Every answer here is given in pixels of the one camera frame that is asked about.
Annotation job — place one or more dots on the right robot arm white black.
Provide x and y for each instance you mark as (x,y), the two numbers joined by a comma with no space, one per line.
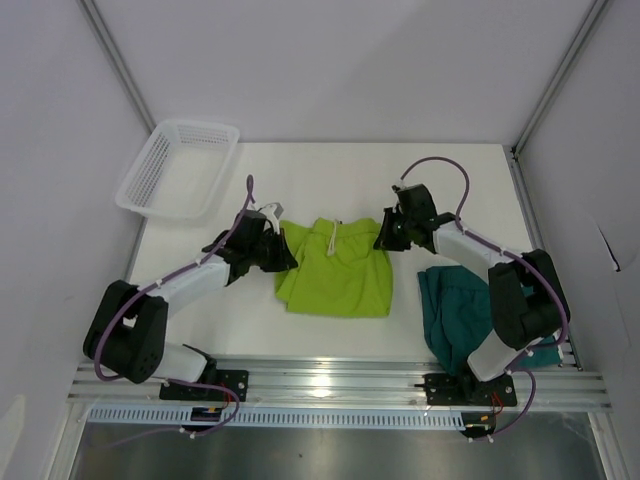
(528,306)

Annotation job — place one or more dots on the white plastic basket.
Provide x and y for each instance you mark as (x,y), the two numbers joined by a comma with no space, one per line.
(181,171)

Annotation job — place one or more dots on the left aluminium frame post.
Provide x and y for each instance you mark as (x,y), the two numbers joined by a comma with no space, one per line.
(108,45)

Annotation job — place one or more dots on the slotted white cable duct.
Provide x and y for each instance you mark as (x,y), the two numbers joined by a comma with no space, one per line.
(411,419)

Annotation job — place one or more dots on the lime green shorts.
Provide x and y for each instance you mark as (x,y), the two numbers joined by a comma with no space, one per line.
(339,272)

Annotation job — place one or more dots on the teal green shorts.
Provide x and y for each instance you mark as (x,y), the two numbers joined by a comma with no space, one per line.
(459,327)

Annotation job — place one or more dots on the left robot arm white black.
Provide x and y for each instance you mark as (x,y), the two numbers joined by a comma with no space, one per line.
(127,337)

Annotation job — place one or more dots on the aluminium mounting rail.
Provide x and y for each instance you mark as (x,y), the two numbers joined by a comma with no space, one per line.
(335,383)

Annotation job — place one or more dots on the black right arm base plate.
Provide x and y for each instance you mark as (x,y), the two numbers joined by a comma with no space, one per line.
(442,389)

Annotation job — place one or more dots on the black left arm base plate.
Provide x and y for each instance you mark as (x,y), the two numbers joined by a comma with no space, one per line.
(237,381)

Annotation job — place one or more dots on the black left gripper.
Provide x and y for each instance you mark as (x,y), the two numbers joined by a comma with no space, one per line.
(284,259)

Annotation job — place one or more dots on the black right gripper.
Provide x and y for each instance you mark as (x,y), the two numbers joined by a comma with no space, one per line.
(385,239)

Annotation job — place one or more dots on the right aluminium frame post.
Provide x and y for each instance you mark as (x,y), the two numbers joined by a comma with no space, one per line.
(576,47)

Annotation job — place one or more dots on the aluminium frame post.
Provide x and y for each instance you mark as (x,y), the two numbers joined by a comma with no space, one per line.
(576,47)
(108,45)

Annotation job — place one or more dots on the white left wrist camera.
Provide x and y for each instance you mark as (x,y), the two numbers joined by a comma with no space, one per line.
(272,212)

